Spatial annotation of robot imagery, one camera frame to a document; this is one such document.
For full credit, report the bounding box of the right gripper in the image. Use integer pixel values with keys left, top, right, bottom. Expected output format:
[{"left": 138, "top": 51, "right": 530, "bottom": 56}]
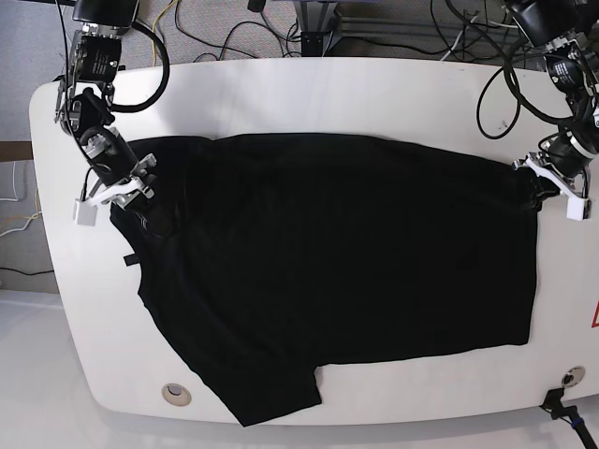
[{"left": 83, "top": 153, "right": 176, "bottom": 239}]

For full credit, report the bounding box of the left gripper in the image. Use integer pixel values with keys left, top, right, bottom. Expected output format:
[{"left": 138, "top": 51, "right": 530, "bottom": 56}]
[{"left": 512, "top": 152, "right": 589, "bottom": 210}]

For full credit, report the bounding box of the black T-shirt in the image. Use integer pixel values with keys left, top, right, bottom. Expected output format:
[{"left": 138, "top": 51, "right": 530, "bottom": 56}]
[{"left": 110, "top": 134, "right": 538, "bottom": 426}]

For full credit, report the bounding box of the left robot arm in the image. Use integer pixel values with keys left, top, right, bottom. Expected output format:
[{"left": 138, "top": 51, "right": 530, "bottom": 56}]
[{"left": 498, "top": 1, "right": 598, "bottom": 221}]

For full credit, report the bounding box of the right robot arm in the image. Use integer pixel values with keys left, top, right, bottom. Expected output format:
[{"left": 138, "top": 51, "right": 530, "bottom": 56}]
[{"left": 55, "top": 1, "right": 171, "bottom": 238}]

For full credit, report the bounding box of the red warning sticker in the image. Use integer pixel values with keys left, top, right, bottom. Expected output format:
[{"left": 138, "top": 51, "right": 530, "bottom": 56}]
[{"left": 592, "top": 302, "right": 599, "bottom": 328}]

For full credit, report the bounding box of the left table grommet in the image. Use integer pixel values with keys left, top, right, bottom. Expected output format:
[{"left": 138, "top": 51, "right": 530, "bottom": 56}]
[{"left": 161, "top": 384, "right": 192, "bottom": 407}]

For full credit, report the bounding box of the table grommet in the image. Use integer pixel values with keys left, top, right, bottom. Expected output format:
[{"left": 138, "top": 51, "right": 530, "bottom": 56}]
[
  {"left": 161, "top": 384, "right": 192, "bottom": 407},
  {"left": 562, "top": 366, "right": 586, "bottom": 388}
]

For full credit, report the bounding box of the right table grommet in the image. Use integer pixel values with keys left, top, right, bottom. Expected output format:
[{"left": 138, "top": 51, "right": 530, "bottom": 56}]
[{"left": 562, "top": 366, "right": 586, "bottom": 388}]

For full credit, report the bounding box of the black table clamp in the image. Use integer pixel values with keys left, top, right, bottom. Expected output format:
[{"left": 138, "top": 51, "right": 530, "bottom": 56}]
[{"left": 540, "top": 387, "right": 598, "bottom": 449}]

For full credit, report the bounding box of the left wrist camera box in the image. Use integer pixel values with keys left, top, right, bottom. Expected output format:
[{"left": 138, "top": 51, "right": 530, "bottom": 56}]
[{"left": 566, "top": 196, "right": 592, "bottom": 221}]

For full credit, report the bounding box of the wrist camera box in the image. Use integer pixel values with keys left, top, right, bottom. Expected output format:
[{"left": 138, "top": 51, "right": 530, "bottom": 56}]
[
  {"left": 73, "top": 199, "right": 98, "bottom": 226},
  {"left": 566, "top": 196, "right": 592, "bottom": 221}
]

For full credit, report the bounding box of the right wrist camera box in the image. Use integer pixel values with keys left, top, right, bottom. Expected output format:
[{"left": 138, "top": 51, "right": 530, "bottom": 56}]
[{"left": 73, "top": 199, "right": 98, "bottom": 226}]

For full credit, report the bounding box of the white cable on floor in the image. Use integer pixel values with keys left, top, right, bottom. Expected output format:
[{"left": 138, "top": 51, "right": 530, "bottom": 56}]
[{"left": 0, "top": 161, "right": 43, "bottom": 238}]

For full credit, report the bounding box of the yellow cable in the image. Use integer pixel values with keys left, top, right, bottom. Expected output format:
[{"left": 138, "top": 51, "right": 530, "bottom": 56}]
[{"left": 150, "top": 0, "right": 182, "bottom": 66}]

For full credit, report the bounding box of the aluminium frame rail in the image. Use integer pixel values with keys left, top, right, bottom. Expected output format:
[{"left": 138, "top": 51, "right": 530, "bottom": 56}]
[{"left": 293, "top": 1, "right": 342, "bottom": 58}]

